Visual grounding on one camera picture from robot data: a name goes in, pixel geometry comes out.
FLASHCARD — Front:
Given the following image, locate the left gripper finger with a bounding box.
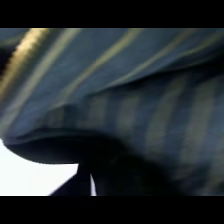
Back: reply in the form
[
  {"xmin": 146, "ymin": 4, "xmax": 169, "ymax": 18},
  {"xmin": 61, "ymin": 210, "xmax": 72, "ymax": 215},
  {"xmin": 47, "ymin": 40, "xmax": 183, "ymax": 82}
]
[{"xmin": 49, "ymin": 165, "xmax": 92, "ymax": 197}]

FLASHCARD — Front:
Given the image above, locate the blue striped jacket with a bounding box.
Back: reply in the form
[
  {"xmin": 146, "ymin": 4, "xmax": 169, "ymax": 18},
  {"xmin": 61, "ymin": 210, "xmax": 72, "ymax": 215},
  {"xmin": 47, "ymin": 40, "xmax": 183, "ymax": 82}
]
[{"xmin": 0, "ymin": 28, "xmax": 224, "ymax": 197}]

